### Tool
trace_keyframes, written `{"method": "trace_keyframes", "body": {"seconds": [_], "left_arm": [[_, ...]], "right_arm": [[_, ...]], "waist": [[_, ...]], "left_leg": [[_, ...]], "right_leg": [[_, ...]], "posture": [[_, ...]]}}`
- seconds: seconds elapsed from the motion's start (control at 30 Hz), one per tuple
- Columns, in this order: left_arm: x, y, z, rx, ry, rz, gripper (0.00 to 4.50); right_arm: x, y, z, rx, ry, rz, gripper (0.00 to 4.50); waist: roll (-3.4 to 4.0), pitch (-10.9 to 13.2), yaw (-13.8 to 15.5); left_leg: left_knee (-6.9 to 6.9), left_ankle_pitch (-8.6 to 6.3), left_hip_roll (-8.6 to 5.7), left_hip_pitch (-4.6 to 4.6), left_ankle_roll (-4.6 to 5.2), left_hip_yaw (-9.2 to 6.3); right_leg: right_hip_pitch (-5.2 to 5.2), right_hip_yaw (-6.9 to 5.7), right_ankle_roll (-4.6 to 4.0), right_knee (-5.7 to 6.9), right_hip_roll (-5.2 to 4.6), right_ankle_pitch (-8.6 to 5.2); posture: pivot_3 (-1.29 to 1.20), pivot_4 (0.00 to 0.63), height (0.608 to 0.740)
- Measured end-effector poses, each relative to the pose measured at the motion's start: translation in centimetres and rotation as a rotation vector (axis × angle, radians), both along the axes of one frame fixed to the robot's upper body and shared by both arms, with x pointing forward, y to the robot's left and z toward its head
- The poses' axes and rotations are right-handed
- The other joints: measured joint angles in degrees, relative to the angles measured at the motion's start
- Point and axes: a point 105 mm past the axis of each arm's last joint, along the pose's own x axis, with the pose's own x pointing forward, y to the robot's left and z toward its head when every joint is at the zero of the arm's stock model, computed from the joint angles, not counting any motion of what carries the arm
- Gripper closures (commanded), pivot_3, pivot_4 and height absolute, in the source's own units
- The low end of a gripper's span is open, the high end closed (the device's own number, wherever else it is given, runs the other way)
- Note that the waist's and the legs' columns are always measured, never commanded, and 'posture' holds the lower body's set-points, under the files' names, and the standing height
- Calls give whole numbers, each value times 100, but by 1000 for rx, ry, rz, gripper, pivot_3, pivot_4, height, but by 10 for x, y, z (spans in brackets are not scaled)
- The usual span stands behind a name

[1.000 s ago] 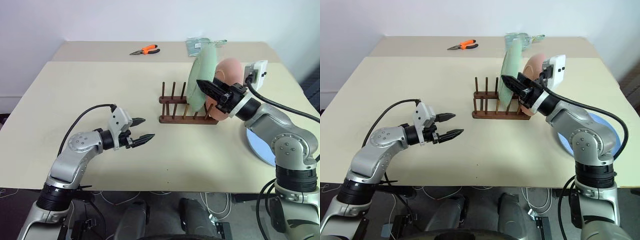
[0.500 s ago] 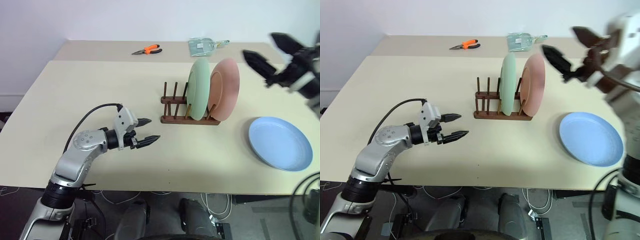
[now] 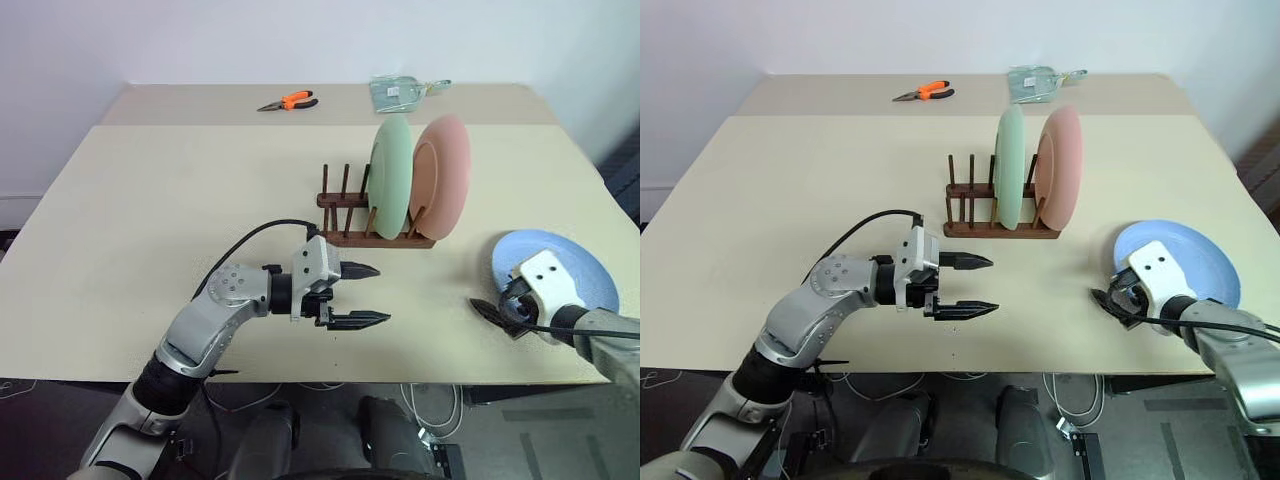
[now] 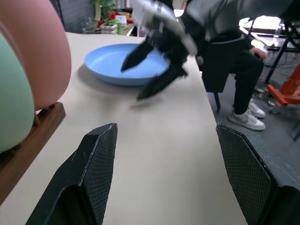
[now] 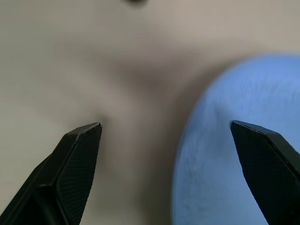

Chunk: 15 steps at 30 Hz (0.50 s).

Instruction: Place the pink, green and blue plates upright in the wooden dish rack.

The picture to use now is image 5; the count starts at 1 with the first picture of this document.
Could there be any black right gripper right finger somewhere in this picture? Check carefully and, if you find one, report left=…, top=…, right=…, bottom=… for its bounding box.
left=229, top=120, right=300, bottom=225

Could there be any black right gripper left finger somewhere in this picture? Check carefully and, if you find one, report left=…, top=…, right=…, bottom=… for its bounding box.
left=0, top=122, right=103, bottom=225

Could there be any light blue cloth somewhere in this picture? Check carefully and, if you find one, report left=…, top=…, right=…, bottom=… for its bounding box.
left=172, top=54, right=300, bottom=225

